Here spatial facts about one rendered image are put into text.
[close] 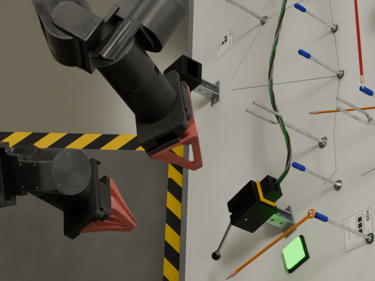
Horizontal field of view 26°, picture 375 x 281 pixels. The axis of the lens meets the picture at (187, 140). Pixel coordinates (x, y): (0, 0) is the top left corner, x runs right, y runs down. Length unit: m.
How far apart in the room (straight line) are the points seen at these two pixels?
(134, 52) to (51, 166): 0.17
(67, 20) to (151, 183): 1.59
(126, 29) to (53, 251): 1.52
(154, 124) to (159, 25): 0.12
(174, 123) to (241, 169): 0.40
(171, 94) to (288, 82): 0.39
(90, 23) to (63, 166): 0.17
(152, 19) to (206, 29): 0.70
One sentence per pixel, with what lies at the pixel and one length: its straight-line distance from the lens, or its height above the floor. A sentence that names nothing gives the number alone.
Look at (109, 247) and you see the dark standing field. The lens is 2.39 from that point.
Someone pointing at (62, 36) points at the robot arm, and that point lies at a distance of 0.94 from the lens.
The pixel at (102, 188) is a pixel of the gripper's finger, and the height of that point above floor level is 1.19.
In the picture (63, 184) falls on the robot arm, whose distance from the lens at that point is 0.98.
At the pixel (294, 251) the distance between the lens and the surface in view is 1.15.
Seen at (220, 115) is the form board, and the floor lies 0.94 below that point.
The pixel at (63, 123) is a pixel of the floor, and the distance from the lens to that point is 2.65.
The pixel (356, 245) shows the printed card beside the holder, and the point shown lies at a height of 1.17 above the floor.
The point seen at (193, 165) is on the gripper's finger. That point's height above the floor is 1.25.
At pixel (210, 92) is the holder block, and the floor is 0.95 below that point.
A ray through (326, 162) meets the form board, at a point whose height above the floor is 1.14.
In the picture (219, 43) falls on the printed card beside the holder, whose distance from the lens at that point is 1.57.
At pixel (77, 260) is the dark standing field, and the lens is 2.38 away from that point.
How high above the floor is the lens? 2.11
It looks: 55 degrees down
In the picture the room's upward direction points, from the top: straight up
